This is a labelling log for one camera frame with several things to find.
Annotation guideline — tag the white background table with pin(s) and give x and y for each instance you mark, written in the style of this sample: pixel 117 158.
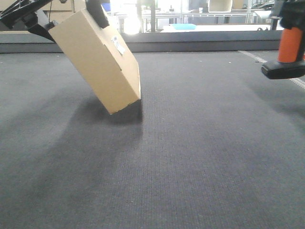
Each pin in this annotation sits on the white background table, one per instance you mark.
pixel 222 27

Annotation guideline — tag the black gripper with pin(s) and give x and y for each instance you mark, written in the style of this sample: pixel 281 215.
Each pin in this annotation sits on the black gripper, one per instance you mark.
pixel 36 22

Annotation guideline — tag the brown cardboard package box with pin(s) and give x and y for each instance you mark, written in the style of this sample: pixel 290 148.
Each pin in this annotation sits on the brown cardboard package box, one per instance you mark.
pixel 114 78

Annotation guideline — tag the white barcode label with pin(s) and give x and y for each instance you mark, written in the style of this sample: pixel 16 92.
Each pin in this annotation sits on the white barcode label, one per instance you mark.
pixel 117 45

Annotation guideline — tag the stacked cardboard boxes background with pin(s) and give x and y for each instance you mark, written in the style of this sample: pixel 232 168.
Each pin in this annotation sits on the stacked cardboard boxes background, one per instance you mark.
pixel 55 10

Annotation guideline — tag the blue tray on table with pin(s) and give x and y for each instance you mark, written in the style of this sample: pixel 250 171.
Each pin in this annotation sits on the blue tray on table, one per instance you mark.
pixel 182 26

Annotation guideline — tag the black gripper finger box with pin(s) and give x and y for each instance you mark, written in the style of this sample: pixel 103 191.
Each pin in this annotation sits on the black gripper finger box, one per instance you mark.
pixel 94 7

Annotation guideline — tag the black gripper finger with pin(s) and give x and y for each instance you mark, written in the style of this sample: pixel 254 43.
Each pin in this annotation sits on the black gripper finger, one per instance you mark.
pixel 276 9

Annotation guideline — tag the orange black barcode scanner gun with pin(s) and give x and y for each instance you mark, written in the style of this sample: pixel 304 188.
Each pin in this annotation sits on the orange black barcode scanner gun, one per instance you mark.
pixel 291 53

